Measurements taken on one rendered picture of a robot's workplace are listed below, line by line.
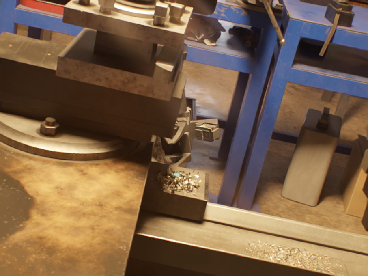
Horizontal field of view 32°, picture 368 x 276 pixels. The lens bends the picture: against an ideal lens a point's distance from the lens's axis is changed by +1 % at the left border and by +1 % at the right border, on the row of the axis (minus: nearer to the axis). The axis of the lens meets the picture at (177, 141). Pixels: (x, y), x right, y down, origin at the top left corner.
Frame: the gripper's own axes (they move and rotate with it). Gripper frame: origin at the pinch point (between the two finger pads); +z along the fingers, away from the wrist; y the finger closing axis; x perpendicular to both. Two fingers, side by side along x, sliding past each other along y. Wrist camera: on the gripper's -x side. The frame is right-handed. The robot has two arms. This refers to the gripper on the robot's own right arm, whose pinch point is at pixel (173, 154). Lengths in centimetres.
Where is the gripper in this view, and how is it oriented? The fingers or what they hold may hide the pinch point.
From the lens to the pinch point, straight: 149.0
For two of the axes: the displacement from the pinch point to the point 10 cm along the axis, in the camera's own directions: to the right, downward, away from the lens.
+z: -0.6, 4.1, -9.1
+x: -9.9, 0.9, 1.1
